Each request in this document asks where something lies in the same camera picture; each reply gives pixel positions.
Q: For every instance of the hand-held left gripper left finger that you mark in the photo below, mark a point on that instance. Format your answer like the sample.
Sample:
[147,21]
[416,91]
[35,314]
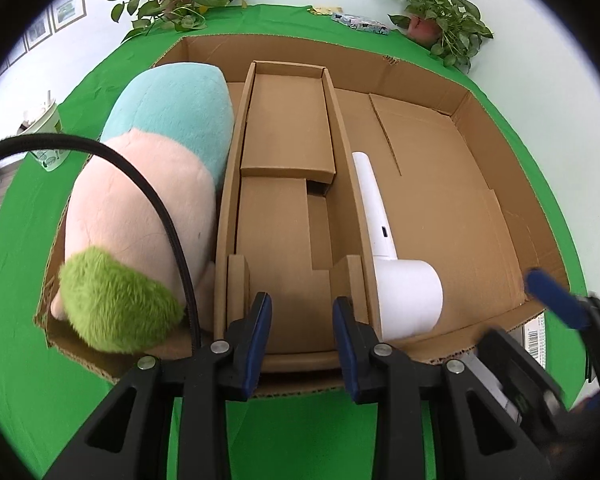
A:
[257,342]

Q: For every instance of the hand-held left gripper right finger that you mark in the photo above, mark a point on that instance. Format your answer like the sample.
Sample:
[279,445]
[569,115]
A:
[342,345]

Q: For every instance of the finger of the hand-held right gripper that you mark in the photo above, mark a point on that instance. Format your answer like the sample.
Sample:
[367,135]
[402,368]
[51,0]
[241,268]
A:
[520,375]
[552,295]

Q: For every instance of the white and green carton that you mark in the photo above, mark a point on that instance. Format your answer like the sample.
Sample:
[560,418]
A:
[534,340]

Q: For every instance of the white handheld device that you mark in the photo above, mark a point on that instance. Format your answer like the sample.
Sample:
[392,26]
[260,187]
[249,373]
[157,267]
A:
[405,290]

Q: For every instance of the narrow brown cardboard tray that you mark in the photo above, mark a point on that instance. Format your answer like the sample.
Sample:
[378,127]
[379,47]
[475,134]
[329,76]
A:
[285,220]

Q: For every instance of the large shallow cardboard box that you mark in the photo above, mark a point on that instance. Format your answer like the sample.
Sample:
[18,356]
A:
[455,185]

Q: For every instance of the pink blue green plush toy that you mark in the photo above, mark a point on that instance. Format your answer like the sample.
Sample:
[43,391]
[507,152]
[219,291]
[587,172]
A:
[150,200]

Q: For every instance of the leaf print cup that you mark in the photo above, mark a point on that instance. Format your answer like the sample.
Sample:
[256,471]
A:
[47,130]

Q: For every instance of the potted plant in terracotta pot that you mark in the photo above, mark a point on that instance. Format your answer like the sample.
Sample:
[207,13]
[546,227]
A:
[440,15]

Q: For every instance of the patterned snack packet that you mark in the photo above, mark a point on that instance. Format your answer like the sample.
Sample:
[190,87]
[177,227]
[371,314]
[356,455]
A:
[361,23]

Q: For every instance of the small yellow item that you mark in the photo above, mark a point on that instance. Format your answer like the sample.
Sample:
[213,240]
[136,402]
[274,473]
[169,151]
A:
[321,10]

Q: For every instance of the wall of framed documents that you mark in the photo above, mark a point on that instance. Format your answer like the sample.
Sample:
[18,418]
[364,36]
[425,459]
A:
[55,15]

